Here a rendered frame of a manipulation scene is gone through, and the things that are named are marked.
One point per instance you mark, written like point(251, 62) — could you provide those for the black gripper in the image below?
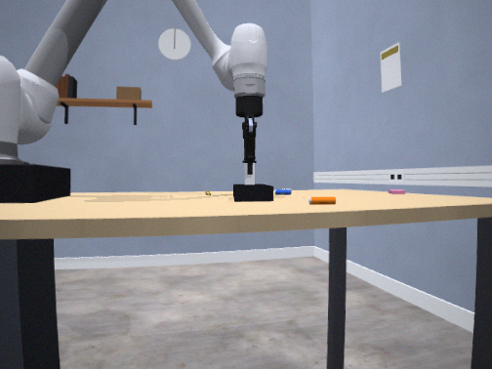
point(249, 106)

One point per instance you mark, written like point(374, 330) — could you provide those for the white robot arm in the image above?
point(28, 98)

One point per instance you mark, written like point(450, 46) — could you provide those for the orange battery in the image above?
point(322, 200)

